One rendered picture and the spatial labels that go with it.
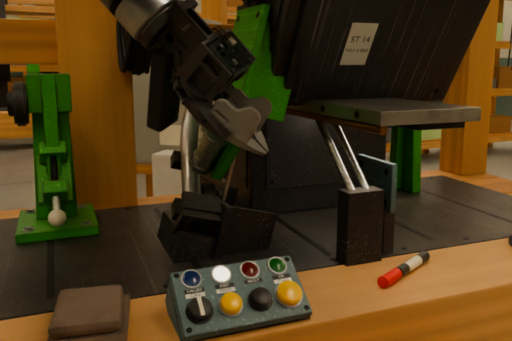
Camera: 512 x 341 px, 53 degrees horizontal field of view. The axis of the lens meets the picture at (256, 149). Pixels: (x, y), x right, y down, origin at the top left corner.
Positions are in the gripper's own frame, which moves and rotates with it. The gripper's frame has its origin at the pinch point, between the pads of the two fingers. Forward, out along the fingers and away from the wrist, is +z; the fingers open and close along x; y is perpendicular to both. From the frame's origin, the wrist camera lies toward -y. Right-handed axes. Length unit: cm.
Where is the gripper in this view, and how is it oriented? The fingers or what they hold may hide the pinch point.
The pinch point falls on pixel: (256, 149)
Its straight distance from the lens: 67.8
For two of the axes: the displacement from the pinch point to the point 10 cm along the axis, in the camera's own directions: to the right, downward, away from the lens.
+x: 4.3, -4.3, 8.0
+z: 6.7, 7.4, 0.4
